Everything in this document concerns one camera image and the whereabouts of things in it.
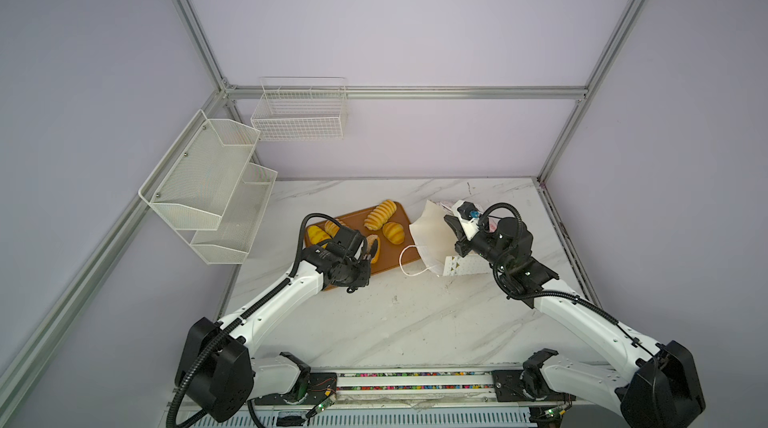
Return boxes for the white mesh lower shelf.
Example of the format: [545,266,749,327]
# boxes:
[190,163,278,265]

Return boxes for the sesame topped fake bread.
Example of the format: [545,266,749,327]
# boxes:
[366,235,381,265]

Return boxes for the ridged long fake bread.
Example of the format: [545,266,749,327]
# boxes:
[363,200,397,232]

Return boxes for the cartoon animal paper bag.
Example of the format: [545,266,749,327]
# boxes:
[398,201,490,277]

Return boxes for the white mesh upper shelf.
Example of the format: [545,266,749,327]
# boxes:
[138,111,260,231]

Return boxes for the white wire basket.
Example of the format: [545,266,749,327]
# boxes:
[251,77,348,142]

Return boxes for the white mesh shelf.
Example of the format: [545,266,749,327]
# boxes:
[138,111,260,231]
[190,163,278,265]

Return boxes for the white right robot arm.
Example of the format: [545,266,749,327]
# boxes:
[444,212,706,427]

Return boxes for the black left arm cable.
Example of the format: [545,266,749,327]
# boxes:
[165,212,346,428]

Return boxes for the aluminium frame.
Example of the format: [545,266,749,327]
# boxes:
[1,0,648,423]

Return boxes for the brown plastic tray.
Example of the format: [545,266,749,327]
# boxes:
[335,201,420,275]

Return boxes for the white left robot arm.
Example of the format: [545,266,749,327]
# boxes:
[165,225,381,427]

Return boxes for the yellow fake bread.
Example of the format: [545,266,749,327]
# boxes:
[307,225,331,246]
[324,220,345,238]
[381,222,406,246]

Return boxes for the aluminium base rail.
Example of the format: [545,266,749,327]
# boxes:
[163,366,616,427]

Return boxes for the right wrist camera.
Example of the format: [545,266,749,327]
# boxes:
[451,200,480,240]

